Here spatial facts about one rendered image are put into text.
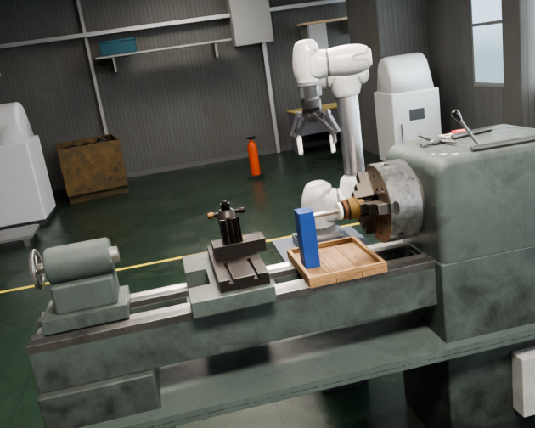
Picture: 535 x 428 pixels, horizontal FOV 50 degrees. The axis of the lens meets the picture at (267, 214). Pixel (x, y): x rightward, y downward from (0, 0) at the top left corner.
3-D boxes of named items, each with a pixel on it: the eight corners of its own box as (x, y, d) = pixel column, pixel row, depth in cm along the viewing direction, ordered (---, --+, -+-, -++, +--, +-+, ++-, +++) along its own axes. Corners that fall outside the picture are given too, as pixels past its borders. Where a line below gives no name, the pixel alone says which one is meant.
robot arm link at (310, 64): (294, 85, 214) (329, 80, 212) (289, 42, 210) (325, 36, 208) (295, 83, 224) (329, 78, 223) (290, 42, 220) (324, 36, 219)
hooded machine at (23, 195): (8, 218, 811) (-23, 107, 770) (58, 210, 821) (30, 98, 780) (-9, 234, 736) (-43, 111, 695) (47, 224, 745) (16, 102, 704)
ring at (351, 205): (357, 192, 230) (335, 196, 229) (366, 197, 222) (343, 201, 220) (360, 215, 233) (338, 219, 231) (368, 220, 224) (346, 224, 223)
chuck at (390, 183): (382, 219, 250) (380, 150, 237) (414, 252, 222) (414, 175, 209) (363, 223, 249) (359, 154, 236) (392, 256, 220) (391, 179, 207)
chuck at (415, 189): (390, 218, 251) (388, 149, 238) (423, 250, 222) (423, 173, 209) (382, 219, 250) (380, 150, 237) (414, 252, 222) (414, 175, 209)
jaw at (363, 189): (379, 198, 232) (370, 171, 236) (382, 193, 227) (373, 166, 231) (352, 202, 230) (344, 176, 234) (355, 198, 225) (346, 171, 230)
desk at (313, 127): (380, 143, 974) (376, 99, 955) (301, 156, 955) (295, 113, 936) (366, 137, 1040) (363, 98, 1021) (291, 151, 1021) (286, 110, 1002)
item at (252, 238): (262, 243, 236) (260, 231, 235) (267, 250, 227) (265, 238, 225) (212, 252, 233) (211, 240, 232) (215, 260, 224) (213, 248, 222)
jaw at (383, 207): (385, 197, 225) (397, 200, 213) (386, 209, 226) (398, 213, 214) (357, 202, 223) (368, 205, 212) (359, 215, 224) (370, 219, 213)
